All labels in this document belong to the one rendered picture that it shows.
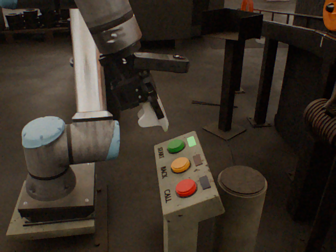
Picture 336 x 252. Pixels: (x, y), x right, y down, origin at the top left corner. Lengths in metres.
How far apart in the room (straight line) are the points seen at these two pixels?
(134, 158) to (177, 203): 1.17
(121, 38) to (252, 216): 0.51
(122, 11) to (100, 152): 0.66
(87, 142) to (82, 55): 0.31
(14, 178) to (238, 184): 1.27
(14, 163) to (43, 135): 0.80
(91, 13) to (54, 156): 0.67
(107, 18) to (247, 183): 0.49
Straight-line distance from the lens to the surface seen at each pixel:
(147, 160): 1.74
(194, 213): 0.61
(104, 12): 0.58
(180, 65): 0.63
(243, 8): 2.53
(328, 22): 1.50
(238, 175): 0.81
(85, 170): 1.37
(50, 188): 1.23
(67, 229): 1.26
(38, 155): 1.16
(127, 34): 0.59
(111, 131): 1.15
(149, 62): 0.63
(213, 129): 2.03
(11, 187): 1.73
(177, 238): 0.76
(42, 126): 1.17
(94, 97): 1.16
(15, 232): 1.31
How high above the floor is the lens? 1.01
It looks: 29 degrees down
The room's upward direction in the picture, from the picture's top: straight up
